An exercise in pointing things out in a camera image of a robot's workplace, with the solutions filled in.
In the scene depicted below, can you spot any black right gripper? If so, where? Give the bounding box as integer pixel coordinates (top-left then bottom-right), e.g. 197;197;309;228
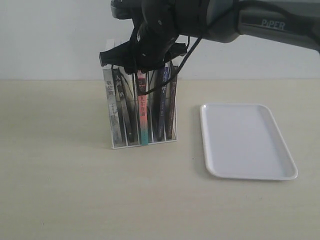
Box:
99;21;187;74

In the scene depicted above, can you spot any dark blue spine book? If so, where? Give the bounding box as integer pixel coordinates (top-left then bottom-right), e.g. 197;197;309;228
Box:
152;65;170;142

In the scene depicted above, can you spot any red teal spine book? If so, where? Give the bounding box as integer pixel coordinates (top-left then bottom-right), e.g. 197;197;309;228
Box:
137;70;149;146

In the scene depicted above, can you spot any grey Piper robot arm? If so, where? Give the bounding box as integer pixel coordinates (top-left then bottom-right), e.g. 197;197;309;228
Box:
99;0;320;74

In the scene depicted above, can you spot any dark maroon book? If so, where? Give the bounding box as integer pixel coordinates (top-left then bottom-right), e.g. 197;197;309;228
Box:
165;76;178;140

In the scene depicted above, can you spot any black spine book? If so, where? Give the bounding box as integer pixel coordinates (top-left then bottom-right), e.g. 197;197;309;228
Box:
112;67;138;145

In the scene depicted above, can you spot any grey marbled white book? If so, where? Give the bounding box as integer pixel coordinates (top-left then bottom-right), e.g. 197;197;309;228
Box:
102;68;123;148

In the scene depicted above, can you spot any white plastic tray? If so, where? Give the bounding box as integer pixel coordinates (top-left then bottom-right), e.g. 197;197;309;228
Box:
199;103;299;181

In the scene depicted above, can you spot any black cable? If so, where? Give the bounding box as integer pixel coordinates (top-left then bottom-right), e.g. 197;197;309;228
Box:
111;0;320;95

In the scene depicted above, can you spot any white wire book rack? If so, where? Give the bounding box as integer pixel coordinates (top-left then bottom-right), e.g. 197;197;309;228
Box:
102;59;181;149

